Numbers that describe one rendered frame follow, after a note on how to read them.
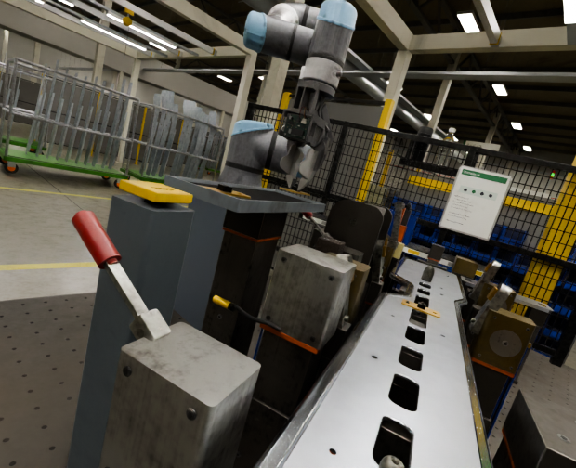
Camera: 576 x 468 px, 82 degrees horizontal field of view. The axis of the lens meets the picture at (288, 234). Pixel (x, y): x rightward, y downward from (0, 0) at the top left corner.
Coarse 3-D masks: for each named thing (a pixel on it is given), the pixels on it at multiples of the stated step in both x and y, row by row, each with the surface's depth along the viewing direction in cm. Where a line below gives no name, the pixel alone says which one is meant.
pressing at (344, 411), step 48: (432, 288) 98; (384, 336) 55; (432, 336) 61; (336, 384) 38; (384, 384) 41; (432, 384) 44; (288, 432) 29; (336, 432) 31; (432, 432) 35; (480, 432) 37
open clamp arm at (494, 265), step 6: (492, 264) 103; (498, 264) 102; (486, 270) 104; (492, 270) 103; (486, 276) 104; (492, 276) 103; (480, 282) 104; (486, 282) 104; (474, 288) 107; (480, 288) 104; (468, 294) 109; (474, 294) 105; (474, 300) 105
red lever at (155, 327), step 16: (80, 224) 30; (96, 224) 30; (96, 240) 29; (96, 256) 29; (112, 256) 29; (112, 272) 29; (128, 288) 29; (128, 304) 28; (144, 320) 27; (160, 320) 28; (144, 336) 27; (160, 336) 27
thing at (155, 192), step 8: (120, 184) 39; (128, 184) 38; (136, 184) 38; (144, 184) 39; (152, 184) 41; (160, 184) 43; (136, 192) 38; (144, 192) 37; (152, 192) 37; (160, 192) 37; (168, 192) 38; (176, 192) 40; (184, 192) 41; (144, 200) 40; (152, 200) 37; (160, 200) 37; (168, 200) 38; (176, 200) 39; (184, 200) 40
